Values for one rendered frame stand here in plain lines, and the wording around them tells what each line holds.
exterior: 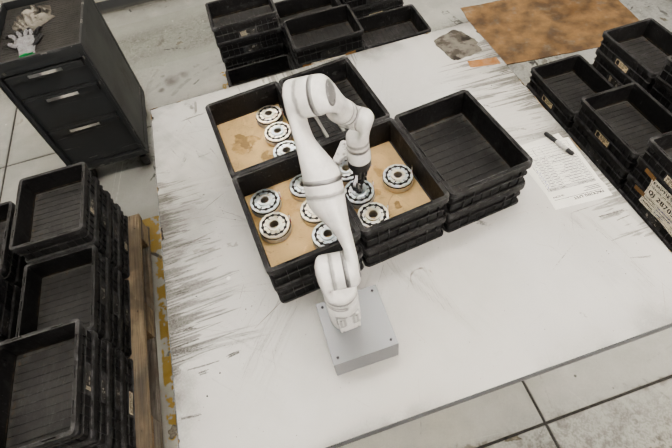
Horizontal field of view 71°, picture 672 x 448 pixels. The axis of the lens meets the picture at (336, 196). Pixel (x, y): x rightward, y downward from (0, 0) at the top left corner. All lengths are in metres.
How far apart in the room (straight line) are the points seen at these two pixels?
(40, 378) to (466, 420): 1.61
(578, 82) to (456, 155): 1.41
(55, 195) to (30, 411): 0.98
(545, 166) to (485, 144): 0.27
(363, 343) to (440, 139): 0.79
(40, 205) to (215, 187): 0.95
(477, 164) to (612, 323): 0.63
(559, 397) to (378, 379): 1.01
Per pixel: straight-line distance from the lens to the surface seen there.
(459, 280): 1.59
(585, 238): 1.77
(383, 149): 1.73
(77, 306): 2.29
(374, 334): 1.40
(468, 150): 1.74
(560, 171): 1.92
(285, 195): 1.64
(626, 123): 2.67
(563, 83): 2.98
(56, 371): 2.06
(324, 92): 1.03
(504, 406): 2.21
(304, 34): 2.94
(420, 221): 1.52
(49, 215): 2.50
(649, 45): 3.20
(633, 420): 2.35
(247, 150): 1.82
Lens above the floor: 2.11
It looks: 53 degrees down
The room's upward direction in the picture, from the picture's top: 10 degrees counter-clockwise
